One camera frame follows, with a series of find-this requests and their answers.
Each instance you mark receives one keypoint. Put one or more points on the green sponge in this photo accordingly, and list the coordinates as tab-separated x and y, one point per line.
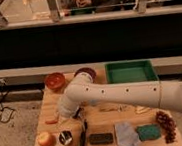
148	132

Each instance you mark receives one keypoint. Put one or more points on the bunch of red grapes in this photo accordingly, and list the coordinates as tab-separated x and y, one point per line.
168	124

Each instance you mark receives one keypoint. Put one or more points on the black sponge block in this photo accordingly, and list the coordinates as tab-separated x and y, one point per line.
97	138

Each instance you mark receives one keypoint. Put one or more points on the grey blue cloth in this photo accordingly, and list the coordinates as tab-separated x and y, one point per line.
125	134

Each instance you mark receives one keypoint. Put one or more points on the red yellow apple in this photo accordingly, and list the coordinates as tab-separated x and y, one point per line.
46	139

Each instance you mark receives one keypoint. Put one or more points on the small wooden utensil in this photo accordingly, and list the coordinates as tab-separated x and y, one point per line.
119	108

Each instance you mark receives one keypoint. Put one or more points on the metal cup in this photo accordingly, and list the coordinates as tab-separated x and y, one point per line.
65	138

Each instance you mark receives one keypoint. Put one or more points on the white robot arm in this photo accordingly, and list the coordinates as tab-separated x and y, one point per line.
157	94

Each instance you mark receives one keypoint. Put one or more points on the green plastic tray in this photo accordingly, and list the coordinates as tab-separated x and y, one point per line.
131	71

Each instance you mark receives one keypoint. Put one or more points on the orange bowl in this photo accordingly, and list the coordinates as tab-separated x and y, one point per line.
55	81

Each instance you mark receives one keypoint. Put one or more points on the black handled knife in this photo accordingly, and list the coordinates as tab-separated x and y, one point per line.
82	135

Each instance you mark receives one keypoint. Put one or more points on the purple bowl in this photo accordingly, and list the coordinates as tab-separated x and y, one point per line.
88	70

